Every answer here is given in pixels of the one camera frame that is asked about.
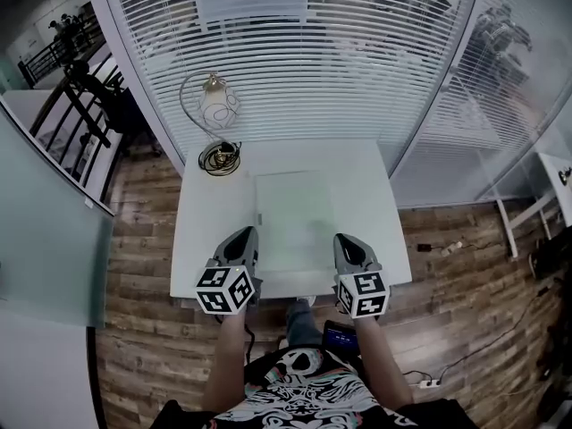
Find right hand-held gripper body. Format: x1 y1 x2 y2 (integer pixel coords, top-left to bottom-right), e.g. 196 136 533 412
332 232 391 321

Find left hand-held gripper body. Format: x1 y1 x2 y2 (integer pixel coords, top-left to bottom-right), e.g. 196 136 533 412
195 225 264 317

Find white translucent item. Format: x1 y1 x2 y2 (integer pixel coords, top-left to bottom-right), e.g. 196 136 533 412
255 170 335 273

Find person's right forearm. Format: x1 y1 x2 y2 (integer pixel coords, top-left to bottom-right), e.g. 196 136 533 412
354 316 415 409

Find person's left forearm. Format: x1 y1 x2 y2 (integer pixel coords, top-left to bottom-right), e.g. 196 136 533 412
206 312 249 421

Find black device with blue screen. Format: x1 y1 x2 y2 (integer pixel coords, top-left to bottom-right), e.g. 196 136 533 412
322 320 361 356

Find person's leg in jeans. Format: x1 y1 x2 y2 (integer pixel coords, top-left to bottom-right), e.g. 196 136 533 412
284 300 325 350

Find black printed shirt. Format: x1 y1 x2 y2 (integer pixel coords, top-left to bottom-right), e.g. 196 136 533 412
150 345 480 429

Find frosted glass panel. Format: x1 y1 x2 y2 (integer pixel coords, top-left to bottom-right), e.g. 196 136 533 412
0 104 116 330

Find gold lamp with white shade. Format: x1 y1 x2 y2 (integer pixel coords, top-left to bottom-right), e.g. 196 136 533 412
179 71 243 178

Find black bag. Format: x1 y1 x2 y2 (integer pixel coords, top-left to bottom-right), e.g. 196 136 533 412
528 224 572 282

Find white side table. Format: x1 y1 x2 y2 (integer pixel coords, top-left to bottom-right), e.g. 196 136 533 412
494 151 572 259

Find white window blinds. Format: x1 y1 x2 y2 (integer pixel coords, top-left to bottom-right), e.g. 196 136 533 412
98 0 471 165

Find black metal railing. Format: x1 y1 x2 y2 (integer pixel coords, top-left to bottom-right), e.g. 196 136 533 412
16 14 131 192

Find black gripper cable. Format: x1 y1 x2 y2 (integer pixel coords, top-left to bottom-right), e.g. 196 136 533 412
242 323 257 371

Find coiled black lamp cable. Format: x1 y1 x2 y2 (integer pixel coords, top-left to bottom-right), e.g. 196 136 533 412
198 140 243 178

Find black floor cable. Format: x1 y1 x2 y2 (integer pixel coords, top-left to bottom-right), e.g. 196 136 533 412
401 279 555 386

